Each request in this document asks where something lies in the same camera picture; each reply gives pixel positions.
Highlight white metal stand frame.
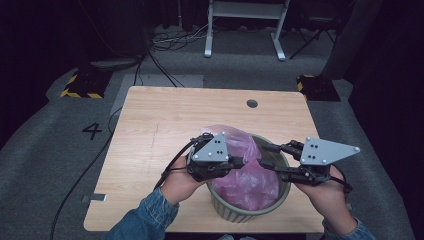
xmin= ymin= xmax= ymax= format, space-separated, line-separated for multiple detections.
xmin=203 ymin=0 xmax=291 ymax=62

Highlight green plastic bin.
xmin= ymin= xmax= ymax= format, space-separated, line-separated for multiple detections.
xmin=205 ymin=133 xmax=293 ymax=224

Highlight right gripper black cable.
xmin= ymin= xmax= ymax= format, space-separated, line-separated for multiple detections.
xmin=329 ymin=165 xmax=354 ymax=195

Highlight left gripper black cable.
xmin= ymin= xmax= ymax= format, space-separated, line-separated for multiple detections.
xmin=154 ymin=139 xmax=202 ymax=192

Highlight black yellow striped stand base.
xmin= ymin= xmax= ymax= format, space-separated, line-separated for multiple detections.
xmin=60 ymin=68 xmax=113 ymax=100
xmin=296 ymin=74 xmax=342 ymax=103

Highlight person's denim legs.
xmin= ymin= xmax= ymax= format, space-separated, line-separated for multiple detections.
xmin=218 ymin=234 xmax=258 ymax=240

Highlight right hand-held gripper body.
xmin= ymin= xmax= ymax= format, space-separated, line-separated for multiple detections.
xmin=292 ymin=136 xmax=361 ymax=187

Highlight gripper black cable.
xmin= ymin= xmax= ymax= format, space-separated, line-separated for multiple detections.
xmin=154 ymin=139 xmax=202 ymax=192
xmin=329 ymin=165 xmax=354 ymax=195

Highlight person's right hand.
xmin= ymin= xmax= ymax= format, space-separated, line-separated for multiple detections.
xmin=294 ymin=164 xmax=358 ymax=235

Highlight pink plastic bag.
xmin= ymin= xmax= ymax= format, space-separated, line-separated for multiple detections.
xmin=199 ymin=124 xmax=282 ymax=212

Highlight bundle of floor cables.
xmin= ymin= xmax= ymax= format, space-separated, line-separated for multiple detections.
xmin=149 ymin=22 xmax=215 ymax=53

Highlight long black floor cable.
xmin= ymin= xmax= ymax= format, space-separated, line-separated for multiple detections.
xmin=49 ymin=106 xmax=124 ymax=240

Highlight person's left hand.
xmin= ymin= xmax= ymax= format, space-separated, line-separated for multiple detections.
xmin=160 ymin=154 xmax=208 ymax=206

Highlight black tripod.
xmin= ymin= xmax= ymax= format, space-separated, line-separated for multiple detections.
xmin=288 ymin=28 xmax=338 ymax=61

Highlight grey tape strip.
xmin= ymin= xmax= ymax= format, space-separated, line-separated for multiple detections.
xmin=81 ymin=193 xmax=108 ymax=204

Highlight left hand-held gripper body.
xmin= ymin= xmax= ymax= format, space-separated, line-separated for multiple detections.
xmin=185 ymin=131 xmax=245 ymax=183

